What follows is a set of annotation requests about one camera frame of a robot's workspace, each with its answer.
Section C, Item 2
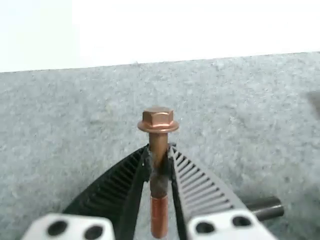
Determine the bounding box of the dark metal sleeve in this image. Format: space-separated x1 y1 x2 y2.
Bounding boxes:
251 204 285 222

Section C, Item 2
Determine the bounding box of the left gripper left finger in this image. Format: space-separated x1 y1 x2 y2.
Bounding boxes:
20 146 153 240

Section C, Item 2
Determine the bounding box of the copper hex flange bolt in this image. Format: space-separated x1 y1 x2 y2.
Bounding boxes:
137 106 180 237

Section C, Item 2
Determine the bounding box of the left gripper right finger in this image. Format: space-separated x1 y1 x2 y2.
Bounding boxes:
166 142 273 240

